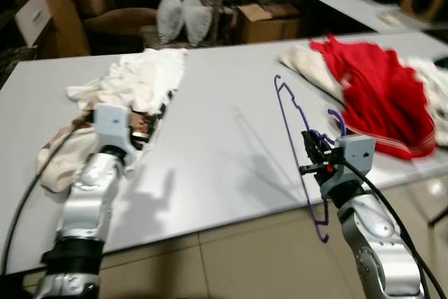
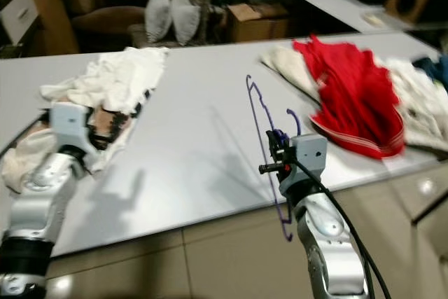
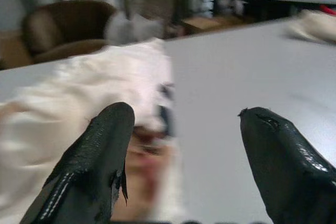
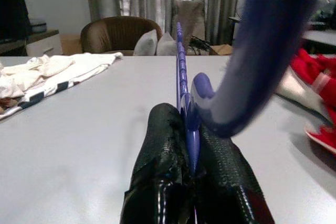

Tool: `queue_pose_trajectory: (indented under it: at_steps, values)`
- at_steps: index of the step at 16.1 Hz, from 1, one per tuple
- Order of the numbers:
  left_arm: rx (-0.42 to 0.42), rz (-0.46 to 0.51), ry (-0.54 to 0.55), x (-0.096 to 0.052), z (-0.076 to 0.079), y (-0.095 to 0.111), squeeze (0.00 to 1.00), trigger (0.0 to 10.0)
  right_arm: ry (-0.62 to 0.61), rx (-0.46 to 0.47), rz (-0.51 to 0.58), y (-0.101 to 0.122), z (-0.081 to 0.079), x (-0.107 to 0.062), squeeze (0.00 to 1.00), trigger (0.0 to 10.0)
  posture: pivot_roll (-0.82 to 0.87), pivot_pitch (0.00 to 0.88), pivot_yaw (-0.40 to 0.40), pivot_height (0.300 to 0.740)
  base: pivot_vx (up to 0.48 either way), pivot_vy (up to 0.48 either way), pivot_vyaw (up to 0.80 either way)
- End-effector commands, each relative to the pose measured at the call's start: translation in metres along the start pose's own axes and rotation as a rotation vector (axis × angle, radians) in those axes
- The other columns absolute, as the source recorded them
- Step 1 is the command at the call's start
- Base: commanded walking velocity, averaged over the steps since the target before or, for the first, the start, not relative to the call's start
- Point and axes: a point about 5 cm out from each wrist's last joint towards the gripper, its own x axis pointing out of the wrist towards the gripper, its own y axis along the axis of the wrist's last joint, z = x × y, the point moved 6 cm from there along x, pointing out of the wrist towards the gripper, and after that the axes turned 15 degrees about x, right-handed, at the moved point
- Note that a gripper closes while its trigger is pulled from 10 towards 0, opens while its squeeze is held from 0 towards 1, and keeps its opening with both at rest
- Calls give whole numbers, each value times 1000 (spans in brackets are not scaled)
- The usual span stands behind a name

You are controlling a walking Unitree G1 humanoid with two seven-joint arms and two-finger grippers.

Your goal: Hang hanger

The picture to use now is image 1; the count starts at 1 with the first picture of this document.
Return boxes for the purple wire hanger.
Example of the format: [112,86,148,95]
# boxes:
[273,75,348,244]

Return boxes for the cream shirt peach cuffs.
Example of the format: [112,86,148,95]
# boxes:
[37,48,188,195]

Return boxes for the red polo shirt striped hem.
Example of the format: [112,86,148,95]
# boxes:
[310,34,438,161]

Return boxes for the long white table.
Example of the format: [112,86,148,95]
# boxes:
[0,31,448,275]

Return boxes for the cream folded garment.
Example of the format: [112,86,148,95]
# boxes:
[279,46,345,102]

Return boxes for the grey pillow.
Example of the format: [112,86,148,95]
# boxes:
[181,0,214,46]
[155,0,187,45]

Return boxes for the white crumpled garment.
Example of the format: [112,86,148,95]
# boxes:
[408,57,448,148]

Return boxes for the open cardboard box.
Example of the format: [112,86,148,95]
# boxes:
[236,3,303,44]

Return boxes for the white drawer cabinet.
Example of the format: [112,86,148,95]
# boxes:
[14,0,54,48]

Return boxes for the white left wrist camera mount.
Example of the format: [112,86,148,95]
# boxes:
[92,103,135,163]

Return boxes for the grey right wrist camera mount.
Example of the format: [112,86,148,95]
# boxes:
[338,134,377,202]

